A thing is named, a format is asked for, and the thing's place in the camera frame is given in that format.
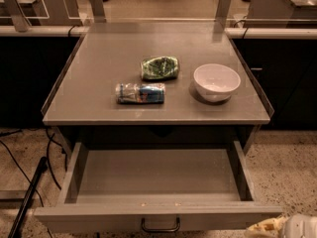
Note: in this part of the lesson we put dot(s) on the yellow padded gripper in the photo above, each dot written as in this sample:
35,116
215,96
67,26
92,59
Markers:
301,227

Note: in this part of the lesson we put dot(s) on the black top drawer handle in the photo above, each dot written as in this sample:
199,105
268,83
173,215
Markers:
150,226

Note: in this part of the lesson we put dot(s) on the grey left post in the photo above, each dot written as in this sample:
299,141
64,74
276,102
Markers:
19,21

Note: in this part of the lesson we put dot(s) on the white horizontal rail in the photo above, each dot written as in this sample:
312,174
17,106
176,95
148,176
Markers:
232,33

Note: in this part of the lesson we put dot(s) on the green snack bag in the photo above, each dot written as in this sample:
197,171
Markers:
159,68

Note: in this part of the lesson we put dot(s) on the grey middle post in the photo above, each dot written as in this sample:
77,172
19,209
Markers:
98,11

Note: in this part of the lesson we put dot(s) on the grey post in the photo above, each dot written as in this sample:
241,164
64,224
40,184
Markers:
19,21
98,11
222,11

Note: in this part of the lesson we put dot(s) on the blue clear snack bag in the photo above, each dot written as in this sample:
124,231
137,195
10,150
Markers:
143,93

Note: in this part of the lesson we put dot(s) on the grey right post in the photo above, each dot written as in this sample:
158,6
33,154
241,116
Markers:
222,11

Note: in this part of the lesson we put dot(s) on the white ceramic bowl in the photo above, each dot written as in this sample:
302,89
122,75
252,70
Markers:
215,82

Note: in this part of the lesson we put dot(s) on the grey top drawer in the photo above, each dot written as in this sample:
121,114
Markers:
113,190

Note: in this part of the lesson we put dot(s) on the grey drawer cabinet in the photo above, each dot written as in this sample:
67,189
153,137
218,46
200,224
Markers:
83,103

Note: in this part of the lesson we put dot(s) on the black metal bar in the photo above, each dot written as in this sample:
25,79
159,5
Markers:
15,231

